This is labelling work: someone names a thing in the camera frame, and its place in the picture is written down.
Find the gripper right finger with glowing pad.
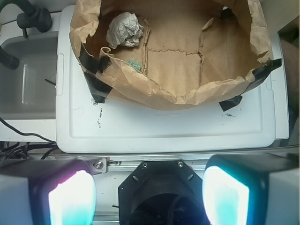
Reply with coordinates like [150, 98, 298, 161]
[202, 153, 300, 225]

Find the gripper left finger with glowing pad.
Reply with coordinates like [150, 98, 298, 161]
[0, 159, 96, 225]

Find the white paper ball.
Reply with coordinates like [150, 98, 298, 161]
[106, 12, 144, 49]

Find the white plastic cooler lid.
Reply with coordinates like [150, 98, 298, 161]
[56, 6, 289, 154]

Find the black tape strip small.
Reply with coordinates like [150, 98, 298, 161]
[219, 95, 243, 112]

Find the grey sink basin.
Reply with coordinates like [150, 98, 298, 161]
[0, 32, 58, 120]

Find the black tape strip front left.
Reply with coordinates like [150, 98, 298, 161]
[84, 73, 113, 103]

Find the black tape strip front right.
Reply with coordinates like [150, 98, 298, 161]
[244, 59, 282, 93]

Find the teal knitted cloth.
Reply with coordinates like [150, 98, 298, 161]
[126, 60, 142, 72]

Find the brown paper bag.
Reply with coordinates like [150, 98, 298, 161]
[69, 0, 273, 110]

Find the black faucet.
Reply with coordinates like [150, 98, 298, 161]
[0, 0, 53, 70]

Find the aluminium extrusion rail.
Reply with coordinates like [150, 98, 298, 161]
[48, 146, 300, 174]

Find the black cable bundle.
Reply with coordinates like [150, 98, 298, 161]
[0, 116, 58, 162]

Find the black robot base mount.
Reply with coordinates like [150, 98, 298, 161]
[118, 161, 210, 225]

